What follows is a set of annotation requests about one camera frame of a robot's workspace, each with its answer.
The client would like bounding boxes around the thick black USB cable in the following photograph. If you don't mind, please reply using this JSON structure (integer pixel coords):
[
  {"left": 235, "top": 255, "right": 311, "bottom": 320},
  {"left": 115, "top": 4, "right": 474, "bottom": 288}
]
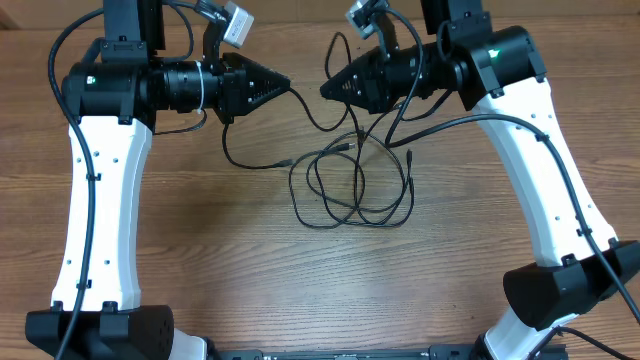
[{"left": 221, "top": 31, "right": 361, "bottom": 170}]

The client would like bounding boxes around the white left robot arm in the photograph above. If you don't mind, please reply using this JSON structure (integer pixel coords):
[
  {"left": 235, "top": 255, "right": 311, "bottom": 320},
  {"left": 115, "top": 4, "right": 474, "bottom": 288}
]
[{"left": 25, "top": 1, "right": 290, "bottom": 359}]

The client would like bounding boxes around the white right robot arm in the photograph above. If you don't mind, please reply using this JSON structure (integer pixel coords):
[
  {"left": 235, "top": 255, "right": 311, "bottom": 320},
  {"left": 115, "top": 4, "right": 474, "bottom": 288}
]
[{"left": 321, "top": 1, "right": 639, "bottom": 359}]

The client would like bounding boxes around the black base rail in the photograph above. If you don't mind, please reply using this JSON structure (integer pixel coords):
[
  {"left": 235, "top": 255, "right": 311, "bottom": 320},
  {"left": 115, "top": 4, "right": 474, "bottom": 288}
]
[{"left": 210, "top": 345, "right": 483, "bottom": 360}]

